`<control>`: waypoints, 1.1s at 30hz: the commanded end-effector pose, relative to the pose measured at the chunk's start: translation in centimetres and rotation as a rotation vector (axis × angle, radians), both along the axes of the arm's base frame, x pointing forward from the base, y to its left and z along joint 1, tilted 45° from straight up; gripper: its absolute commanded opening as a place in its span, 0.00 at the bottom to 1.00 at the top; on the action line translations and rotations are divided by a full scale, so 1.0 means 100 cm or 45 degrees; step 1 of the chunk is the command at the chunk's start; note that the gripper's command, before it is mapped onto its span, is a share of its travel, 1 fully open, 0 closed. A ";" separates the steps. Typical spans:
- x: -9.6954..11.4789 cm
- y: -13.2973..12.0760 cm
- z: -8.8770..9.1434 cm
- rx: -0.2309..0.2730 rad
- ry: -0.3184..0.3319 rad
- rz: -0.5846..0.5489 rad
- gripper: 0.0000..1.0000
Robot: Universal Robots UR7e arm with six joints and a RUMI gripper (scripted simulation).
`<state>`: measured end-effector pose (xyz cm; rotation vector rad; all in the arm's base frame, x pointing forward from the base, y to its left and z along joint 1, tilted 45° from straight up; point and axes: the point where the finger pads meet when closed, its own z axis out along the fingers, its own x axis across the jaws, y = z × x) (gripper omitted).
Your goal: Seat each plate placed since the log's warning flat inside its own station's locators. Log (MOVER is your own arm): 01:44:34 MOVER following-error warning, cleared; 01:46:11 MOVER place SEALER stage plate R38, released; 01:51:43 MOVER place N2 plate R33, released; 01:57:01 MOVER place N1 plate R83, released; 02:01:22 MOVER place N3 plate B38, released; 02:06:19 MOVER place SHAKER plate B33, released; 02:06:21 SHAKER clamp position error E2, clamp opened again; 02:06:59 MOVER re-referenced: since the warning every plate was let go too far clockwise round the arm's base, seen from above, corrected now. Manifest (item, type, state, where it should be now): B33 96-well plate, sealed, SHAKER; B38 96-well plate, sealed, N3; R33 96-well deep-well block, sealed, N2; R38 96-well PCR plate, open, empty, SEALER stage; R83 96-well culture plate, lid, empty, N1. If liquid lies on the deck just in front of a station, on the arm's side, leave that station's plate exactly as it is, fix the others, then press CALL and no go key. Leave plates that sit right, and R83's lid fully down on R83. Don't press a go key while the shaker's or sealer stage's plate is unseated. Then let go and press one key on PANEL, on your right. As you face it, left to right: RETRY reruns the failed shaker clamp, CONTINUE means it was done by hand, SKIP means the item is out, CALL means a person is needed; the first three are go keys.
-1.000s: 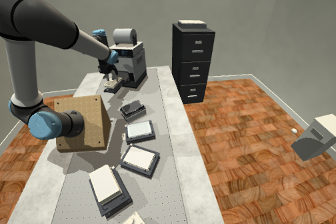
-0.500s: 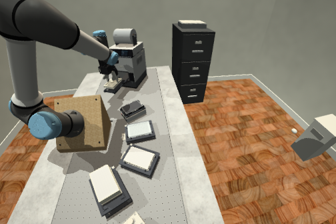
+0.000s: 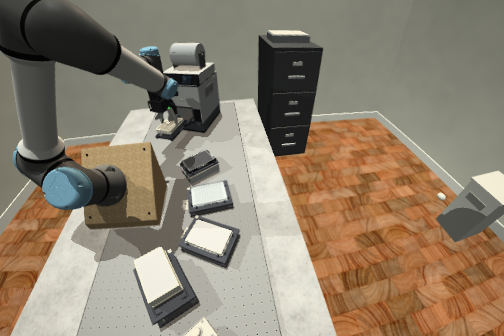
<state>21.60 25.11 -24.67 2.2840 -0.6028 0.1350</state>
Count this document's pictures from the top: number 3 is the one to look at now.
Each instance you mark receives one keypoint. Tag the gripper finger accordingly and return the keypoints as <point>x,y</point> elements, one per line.
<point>172,113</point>
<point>159,116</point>

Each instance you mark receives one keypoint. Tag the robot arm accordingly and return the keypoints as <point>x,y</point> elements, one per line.
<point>31,33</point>

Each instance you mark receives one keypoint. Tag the grey cylinder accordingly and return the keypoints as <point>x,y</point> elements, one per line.
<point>185,53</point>

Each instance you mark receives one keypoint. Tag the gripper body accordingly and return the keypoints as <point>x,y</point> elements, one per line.
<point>156,105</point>

